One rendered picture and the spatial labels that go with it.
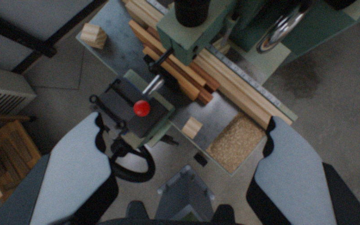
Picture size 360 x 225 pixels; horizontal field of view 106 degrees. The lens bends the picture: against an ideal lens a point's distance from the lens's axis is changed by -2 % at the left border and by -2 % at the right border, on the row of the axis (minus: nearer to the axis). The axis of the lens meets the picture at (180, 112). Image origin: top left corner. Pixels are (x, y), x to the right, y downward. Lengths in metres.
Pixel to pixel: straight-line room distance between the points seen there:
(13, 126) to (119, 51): 1.48
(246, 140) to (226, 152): 0.06
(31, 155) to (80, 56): 0.96
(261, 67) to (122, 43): 0.46
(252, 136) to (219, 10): 0.27
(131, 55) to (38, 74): 1.62
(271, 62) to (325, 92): 1.25
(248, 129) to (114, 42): 0.44
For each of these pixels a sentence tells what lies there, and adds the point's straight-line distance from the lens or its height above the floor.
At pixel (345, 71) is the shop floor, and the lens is 2.00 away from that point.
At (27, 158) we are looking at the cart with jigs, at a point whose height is 0.20.
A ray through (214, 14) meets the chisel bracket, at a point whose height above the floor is 1.07.
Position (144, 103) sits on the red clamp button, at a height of 1.02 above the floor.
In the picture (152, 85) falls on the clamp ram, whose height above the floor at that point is 0.96.
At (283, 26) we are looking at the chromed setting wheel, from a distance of 0.31.
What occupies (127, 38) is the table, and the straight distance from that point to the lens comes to 0.48.
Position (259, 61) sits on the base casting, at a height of 0.80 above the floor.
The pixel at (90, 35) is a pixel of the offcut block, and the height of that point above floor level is 0.94.
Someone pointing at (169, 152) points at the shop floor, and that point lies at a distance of 1.32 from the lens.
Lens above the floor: 1.29
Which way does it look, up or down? 85 degrees down
